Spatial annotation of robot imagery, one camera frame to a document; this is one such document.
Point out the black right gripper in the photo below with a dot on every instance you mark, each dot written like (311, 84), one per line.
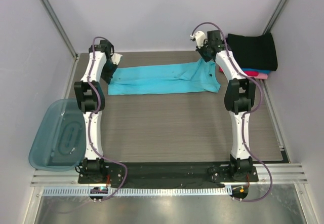
(206, 53)

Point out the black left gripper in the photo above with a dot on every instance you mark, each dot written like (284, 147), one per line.
(107, 77)

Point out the cyan t shirt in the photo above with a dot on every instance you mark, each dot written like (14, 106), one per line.
(193, 77)

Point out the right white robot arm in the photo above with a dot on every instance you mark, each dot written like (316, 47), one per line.
(238, 100)

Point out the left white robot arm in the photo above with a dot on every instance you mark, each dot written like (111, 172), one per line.
(103, 62)

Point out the magenta folded t shirt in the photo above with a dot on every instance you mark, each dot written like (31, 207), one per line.
(247, 72)

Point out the black folded t shirt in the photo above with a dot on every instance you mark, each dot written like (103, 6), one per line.
(254, 52)

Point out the blue folded t shirt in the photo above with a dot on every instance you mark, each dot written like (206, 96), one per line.
(257, 70)

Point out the pink folded t shirt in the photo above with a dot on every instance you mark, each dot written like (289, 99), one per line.
(262, 76)

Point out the blue transparent plastic bin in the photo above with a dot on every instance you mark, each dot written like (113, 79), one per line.
(60, 142)

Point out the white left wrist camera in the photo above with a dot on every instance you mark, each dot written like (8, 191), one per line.
(116, 58)

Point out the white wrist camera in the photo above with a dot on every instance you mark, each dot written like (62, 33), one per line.
(116, 58)
(199, 37)

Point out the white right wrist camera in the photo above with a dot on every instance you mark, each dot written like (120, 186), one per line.
(199, 37)

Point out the left aluminium corner post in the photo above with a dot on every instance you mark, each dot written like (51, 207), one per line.
(55, 20)

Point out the aluminium corner post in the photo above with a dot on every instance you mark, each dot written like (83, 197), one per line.
(275, 16)
(55, 20)

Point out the right aluminium corner post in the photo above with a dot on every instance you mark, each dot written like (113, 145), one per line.
(275, 16)

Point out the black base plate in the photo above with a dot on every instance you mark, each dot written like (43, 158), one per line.
(174, 175)

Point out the white slotted cable duct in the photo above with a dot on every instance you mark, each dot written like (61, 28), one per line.
(100, 191)

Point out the aluminium frame rail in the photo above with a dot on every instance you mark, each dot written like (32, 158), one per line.
(276, 173)

